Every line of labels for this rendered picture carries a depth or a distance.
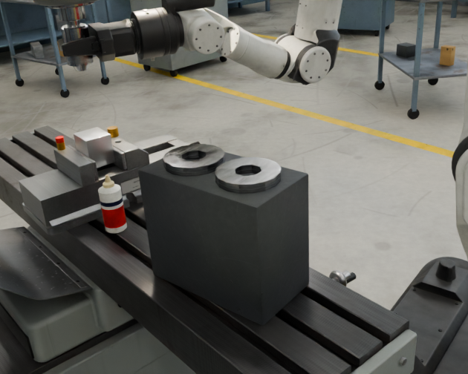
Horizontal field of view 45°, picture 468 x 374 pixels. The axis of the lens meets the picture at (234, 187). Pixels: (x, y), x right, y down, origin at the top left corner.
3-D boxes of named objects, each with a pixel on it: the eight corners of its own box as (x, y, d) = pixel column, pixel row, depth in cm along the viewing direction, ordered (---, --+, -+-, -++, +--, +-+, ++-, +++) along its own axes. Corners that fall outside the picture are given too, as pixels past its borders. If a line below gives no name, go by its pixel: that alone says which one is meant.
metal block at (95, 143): (102, 153, 117) (96, 126, 115) (115, 162, 113) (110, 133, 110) (78, 161, 114) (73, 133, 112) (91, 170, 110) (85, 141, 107)
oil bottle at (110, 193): (120, 220, 108) (111, 168, 103) (131, 228, 105) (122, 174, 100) (101, 228, 106) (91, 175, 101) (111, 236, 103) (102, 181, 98)
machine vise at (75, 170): (168, 159, 133) (163, 115, 129) (204, 178, 123) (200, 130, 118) (22, 208, 115) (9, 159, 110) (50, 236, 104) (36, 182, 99)
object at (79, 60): (62, 64, 104) (56, 33, 101) (82, 59, 107) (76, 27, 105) (79, 67, 101) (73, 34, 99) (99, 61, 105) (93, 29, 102)
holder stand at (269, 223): (203, 242, 99) (192, 134, 90) (310, 283, 86) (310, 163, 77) (152, 275, 91) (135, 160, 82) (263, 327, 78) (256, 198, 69)
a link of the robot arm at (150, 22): (84, 12, 107) (145, 4, 111) (93, 63, 111) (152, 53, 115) (96, 21, 96) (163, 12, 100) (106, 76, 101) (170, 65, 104)
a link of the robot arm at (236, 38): (166, 25, 113) (221, 49, 121) (180, 41, 107) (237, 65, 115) (180, -5, 111) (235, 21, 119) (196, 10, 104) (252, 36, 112)
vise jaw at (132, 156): (121, 147, 123) (118, 130, 121) (150, 163, 114) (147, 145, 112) (96, 154, 120) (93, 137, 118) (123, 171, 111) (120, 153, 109)
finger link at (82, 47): (60, 41, 99) (95, 35, 101) (64, 58, 101) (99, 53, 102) (61, 42, 98) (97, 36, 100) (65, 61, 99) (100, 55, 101)
